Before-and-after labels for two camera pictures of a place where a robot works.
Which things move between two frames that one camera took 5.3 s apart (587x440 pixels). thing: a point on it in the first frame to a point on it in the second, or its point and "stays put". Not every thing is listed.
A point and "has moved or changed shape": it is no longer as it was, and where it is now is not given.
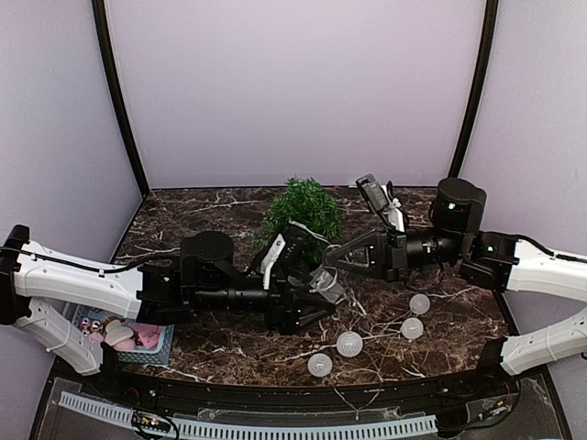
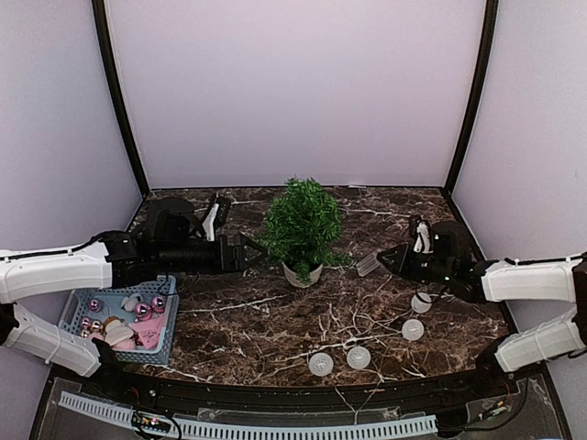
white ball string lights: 350,344 has moved or changed shape
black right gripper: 377,253 to 400,252
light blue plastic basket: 136,343 stays put
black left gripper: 287,317 to 238,263
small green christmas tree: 305,206 stays put
